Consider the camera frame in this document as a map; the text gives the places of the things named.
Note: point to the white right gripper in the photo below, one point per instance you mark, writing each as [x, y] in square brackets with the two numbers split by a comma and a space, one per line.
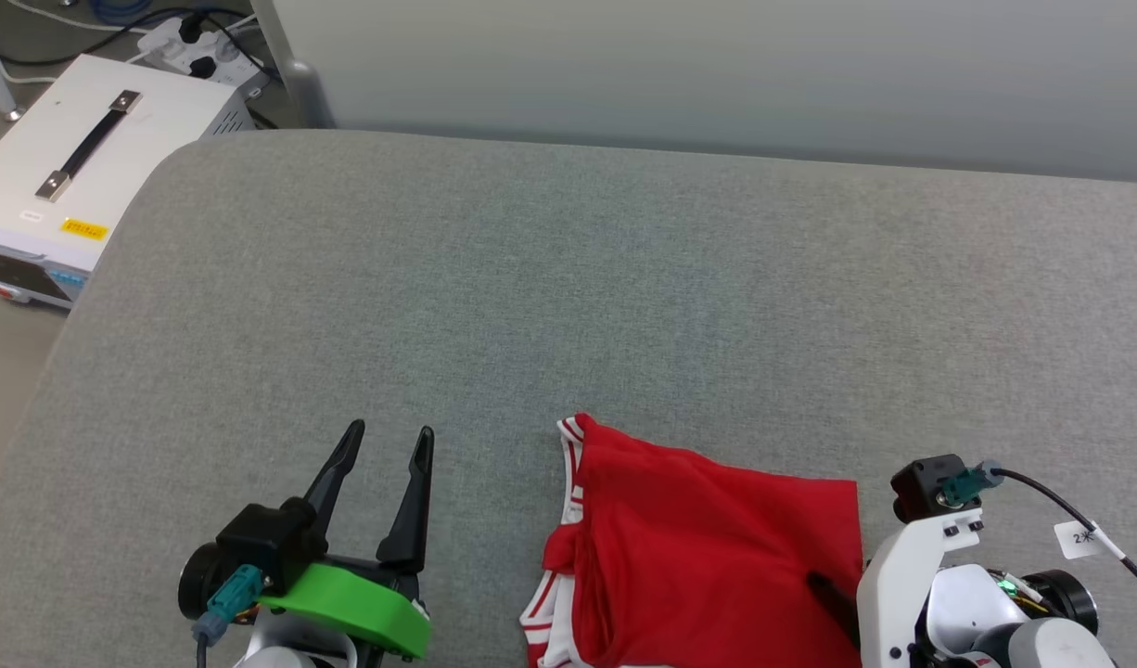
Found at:
[893, 594]

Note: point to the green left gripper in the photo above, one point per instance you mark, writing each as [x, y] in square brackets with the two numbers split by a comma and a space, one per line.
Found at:
[355, 603]

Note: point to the red white basketball jersey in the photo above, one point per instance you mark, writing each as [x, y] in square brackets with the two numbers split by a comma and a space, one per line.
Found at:
[698, 557]

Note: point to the white equipment box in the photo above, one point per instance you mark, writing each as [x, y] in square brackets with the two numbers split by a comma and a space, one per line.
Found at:
[179, 111]

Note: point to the black power plug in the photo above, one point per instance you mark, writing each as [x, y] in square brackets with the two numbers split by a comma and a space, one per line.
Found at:
[191, 28]
[204, 67]

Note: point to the white power strip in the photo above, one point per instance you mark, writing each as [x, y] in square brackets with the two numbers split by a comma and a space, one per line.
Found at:
[165, 42]

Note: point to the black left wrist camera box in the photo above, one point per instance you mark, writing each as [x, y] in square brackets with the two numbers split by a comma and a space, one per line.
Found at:
[262, 547]

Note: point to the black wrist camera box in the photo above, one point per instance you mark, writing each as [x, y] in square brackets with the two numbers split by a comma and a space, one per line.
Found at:
[921, 487]
[262, 547]

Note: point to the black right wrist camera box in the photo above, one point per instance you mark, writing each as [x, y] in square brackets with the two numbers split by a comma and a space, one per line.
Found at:
[921, 487]

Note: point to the grey metal frame leg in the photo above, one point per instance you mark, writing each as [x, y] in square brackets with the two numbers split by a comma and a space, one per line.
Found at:
[304, 93]

